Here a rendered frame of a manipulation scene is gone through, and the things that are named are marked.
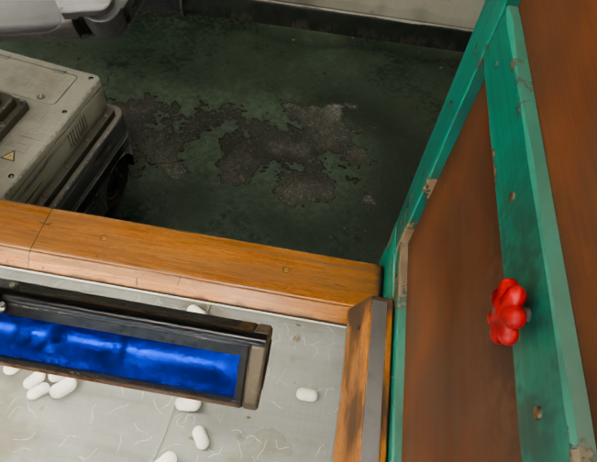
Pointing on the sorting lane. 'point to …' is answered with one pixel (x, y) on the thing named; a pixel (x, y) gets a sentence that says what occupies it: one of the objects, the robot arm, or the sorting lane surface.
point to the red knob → (507, 313)
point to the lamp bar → (131, 345)
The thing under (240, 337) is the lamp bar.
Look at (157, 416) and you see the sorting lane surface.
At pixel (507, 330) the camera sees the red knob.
